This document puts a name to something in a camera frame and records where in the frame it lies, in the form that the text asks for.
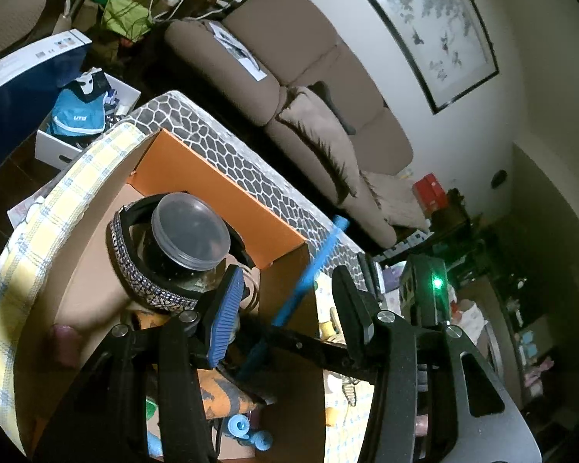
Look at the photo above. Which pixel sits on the white cardboard box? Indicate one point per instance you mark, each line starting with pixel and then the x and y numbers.
pixel 58 149

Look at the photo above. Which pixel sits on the green bag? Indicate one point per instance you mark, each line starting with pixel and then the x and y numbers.
pixel 123 14

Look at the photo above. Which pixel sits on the grey patterned tablecloth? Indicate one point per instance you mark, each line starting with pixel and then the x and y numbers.
pixel 251 169

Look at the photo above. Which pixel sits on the framed ink painting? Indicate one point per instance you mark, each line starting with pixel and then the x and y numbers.
pixel 424 24

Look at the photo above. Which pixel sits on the green hair roller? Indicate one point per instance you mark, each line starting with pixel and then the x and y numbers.
pixel 152 407

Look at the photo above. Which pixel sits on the blue cap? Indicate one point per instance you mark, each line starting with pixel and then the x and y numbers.
pixel 75 115

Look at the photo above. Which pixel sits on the clear plastic jar with lid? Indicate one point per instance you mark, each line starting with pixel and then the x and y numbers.
pixel 190 231

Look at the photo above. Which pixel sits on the beige chair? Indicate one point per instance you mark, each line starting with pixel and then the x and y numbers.
pixel 9 19

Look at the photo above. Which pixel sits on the large blue and white box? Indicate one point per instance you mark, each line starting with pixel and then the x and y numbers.
pixel 19 106

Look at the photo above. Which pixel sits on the flat brown cushion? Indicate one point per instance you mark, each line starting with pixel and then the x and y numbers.
pixel 395 197

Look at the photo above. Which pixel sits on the blue hair roller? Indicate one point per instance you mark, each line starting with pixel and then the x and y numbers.
pixel 263 441
pixel 239 427

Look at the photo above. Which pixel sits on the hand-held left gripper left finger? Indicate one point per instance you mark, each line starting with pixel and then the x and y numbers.
pixel 227 308

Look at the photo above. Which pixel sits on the dark round wall fixture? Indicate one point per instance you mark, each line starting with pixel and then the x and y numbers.
pixel 499 178

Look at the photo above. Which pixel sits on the orange cardboard box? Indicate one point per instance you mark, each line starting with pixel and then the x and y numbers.
pixel 198 188

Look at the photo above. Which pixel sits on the rhinestone studded headband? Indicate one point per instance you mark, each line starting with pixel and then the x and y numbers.
pixel 140 279

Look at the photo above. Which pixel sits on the large brown cushion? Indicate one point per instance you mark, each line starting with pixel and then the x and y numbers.
pixel 313 130

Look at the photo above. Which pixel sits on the red box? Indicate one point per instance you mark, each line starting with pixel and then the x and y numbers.
pixel 429 190

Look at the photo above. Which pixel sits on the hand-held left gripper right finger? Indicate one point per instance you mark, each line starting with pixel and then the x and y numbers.
pixel 352 308

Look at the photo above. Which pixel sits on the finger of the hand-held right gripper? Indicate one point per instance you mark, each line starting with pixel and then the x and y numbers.
pixel 255 393
pixel 294 342

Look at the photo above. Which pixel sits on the brown sofa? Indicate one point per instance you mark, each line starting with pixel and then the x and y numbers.
pixel 289 24

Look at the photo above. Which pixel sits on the paper sheets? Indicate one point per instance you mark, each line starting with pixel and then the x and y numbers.
pixel 236 50

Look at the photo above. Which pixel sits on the pink hair roller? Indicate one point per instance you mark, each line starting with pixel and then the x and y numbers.
pixel 65 347

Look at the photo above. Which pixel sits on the orange patterned cloth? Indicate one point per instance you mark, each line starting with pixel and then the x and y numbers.
pixel 222 395

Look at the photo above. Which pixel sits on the blue plastic strip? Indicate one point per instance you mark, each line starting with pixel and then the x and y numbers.
pixel 318 260

